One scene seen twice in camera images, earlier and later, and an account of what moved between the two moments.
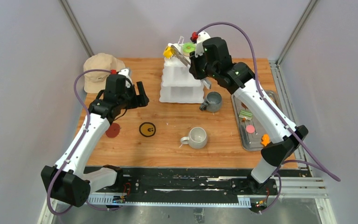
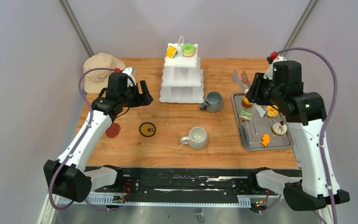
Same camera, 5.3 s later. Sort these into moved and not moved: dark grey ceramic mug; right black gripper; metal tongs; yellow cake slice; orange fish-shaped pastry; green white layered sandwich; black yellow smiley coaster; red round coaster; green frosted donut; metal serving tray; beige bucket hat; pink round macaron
Moved: right black gripper; metal tongs; yellow cake slice; pink round macaron
Not moved: green white layered sandwich; black yellow smiley coaster; beige bucket hat; dark grey ceramic mug; red round coaster; orange fish-shaped pastry; metal serving tray; green frosted donut
